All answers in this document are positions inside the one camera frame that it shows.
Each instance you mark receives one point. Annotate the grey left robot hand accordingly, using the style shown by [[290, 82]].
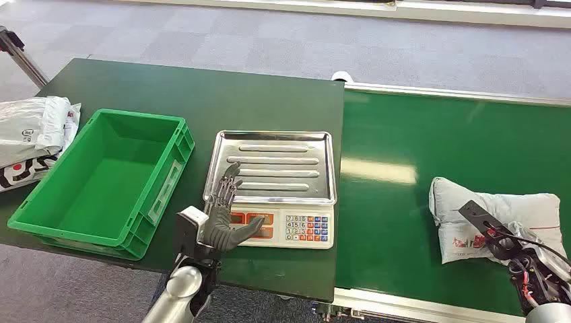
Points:
[[218, 232]]

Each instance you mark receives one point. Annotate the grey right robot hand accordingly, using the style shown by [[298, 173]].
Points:
[[542, 249]]

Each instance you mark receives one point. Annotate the grey courier bag package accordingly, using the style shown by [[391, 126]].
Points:
[[459, 209]]

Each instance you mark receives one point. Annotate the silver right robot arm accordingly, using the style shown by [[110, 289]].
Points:
[[542, 290]]

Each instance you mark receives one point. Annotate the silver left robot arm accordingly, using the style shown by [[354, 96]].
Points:
[[178, 290]]

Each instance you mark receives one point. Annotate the white electronic scale body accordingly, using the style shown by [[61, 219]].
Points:
[[308, 227]]

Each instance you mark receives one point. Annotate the green plastic crate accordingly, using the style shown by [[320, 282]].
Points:
[[107, 187]]

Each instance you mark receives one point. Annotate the small folded white courier bag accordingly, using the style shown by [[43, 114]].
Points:
[[53, 120]]

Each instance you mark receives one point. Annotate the courier bag with black print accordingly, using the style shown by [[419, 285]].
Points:
[[22, 174]]

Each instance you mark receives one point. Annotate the white courier bag with logo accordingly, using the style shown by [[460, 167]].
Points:
[[20, 129]]

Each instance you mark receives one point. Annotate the white window sill ledge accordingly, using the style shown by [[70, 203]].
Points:
[[446, 11]]

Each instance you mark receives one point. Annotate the metal tripod pole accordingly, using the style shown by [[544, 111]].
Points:
[[24, 60]]

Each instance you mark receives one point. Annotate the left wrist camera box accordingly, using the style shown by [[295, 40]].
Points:
[[189, 227]]

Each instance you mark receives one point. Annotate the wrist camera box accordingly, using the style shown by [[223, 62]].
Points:
[[479, 218], [189, 227]]

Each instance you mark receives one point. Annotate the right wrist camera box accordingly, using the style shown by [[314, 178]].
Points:
[[479, 218]]

